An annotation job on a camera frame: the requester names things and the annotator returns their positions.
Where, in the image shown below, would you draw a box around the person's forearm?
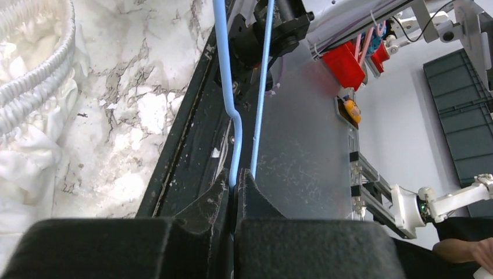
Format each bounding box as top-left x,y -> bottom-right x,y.
433,238 -> 492,274

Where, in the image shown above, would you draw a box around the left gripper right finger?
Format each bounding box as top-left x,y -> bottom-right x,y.
233,169 -> 405,278

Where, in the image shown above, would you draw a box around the red plastic bracket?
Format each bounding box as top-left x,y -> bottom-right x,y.
322,41 -> 390,91

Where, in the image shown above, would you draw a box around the dark grey crate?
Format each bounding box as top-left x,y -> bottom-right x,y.
423,49 -> 492,188

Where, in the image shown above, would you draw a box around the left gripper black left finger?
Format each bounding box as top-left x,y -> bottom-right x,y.
2,170 -> 228,278

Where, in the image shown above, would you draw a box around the white shorts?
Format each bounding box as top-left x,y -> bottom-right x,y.
1,1 -> 89,266

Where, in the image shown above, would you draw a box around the white tripod camera mount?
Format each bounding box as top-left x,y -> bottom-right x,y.
391,174 -> 492,239

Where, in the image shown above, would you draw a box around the blue wire hanger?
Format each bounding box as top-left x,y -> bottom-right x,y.
213,0 -> 275,190

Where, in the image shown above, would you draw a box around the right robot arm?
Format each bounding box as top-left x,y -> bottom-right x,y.
228,1 -> 412,76

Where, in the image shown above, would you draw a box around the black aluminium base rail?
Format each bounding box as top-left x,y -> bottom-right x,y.
137,33 -> 234,218

